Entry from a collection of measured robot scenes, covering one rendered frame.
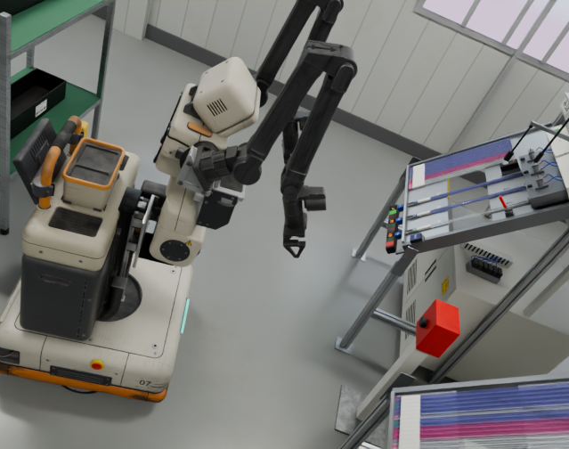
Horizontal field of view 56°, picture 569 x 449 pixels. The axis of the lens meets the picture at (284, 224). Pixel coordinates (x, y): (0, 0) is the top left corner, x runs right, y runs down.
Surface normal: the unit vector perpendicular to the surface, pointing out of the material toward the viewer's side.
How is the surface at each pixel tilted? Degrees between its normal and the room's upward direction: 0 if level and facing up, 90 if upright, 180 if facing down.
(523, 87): 90
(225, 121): 90
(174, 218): 90
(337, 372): 0
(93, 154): 0
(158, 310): 0
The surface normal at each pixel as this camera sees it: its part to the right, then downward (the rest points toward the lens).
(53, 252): -0.02, 0.65
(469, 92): -0.23, 0.58
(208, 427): 0.33, -0.71
